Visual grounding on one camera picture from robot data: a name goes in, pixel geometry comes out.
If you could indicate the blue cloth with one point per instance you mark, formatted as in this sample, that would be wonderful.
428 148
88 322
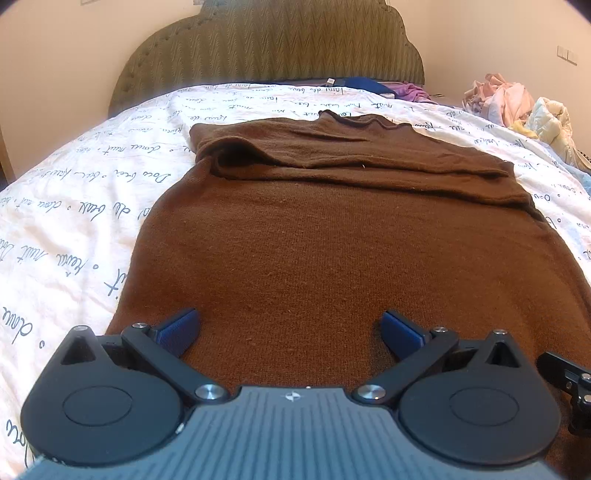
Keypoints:
364 84

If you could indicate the purple cloth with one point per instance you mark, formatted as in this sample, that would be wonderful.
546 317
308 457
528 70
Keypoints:
408 91

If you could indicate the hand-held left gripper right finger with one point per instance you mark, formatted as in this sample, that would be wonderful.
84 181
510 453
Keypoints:
400 331

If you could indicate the wooden bedside furniture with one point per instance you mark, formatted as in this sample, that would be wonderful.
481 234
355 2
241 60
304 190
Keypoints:
4 157

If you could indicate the white script-printed blanket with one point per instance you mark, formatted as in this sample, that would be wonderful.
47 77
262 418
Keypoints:
69 207

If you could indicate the cream quilted blanket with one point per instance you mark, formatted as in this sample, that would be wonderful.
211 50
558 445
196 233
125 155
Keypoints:
556 122

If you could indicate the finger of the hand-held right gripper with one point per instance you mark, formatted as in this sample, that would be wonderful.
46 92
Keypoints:
561 369

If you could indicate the white wall switch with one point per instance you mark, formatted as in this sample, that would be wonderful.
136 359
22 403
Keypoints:
567 53

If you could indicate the brown knit sweater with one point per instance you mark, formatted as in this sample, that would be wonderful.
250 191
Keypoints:
323 240

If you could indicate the green upholstered headboard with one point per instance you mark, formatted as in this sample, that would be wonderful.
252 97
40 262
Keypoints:
258 46

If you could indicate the pile of pink clothes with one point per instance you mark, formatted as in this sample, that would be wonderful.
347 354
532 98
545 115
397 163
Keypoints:
501 99

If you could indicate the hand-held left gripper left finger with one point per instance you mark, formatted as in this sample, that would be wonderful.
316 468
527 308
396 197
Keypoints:
181 330

